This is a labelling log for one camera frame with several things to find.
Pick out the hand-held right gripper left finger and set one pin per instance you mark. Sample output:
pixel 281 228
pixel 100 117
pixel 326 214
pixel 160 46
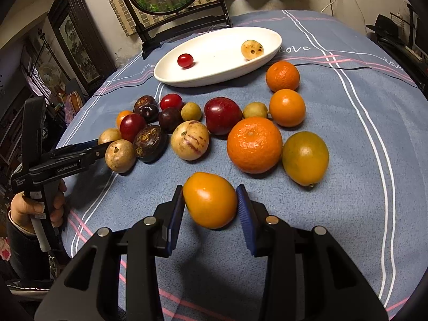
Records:
pixel 174 219

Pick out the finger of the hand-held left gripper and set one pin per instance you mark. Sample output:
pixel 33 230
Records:
pixel 83 146
pixel 97 154

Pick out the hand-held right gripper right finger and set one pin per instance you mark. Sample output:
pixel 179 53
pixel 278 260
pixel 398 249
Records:
pixel 245 215

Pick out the tan round fruit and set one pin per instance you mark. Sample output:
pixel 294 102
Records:
pixel 120 156
pixel 108 135

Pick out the orange yellow persimmon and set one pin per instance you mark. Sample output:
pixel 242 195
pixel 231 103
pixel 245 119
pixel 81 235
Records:
pixel 210 200

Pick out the dark red tomato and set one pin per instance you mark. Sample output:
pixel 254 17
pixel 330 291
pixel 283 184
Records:
pixel 132 127

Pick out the large dark water chestnut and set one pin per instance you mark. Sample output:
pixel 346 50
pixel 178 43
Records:
pixel 150 142

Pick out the striped pepino melon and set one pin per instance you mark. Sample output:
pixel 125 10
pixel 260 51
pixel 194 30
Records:
pixel 190 139

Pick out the small yellow green fruit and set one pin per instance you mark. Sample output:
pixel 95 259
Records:
pixel 254 109
pixel 191 111

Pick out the smooth round orange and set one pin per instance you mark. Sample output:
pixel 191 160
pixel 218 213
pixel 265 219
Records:
pixel 287 107

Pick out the medium orange mandarin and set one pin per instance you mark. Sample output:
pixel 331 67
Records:
pixel 282 76

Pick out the white oval plate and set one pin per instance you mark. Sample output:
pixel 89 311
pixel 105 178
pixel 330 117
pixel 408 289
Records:
pixel 217 63

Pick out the person's left forearm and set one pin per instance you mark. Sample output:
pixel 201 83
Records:
pixel 23 250

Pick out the person's left hand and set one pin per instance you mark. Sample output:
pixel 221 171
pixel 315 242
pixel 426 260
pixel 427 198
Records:
pixel 20 212

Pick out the orange pink bag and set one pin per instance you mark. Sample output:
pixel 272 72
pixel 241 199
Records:
pixel 73 103

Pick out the dark purple plum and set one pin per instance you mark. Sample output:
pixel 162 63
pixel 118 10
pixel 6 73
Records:
pixel 149 113
pixel 170 119

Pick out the small dark water chestnut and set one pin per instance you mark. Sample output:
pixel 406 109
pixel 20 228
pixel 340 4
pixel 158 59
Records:
pixel 143 101

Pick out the large orange mandarin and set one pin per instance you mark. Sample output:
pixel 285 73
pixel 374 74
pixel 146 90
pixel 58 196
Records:
pixel 254 144

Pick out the standing fan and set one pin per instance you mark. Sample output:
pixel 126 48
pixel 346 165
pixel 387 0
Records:
pixel 48 75

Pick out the yellow green lemon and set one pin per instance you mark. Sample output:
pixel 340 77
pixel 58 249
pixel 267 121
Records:
pixel 305 158

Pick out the red cherry tomato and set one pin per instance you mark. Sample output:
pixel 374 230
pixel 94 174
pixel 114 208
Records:
pixel 171 101
pixel 185 61

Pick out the dark red apple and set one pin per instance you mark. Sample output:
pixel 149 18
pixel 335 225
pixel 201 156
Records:
pixel 222 115

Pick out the dark framed painting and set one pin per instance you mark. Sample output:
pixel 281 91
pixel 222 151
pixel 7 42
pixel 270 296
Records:
pixel 77 40

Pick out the pale yellow spotted fruit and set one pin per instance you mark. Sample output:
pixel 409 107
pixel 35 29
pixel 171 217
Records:
pixel 252 49

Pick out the black hat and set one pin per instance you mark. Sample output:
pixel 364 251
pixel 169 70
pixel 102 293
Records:
pixel 384 26

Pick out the black side rack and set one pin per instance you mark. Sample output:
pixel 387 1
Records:
pixel 413 33

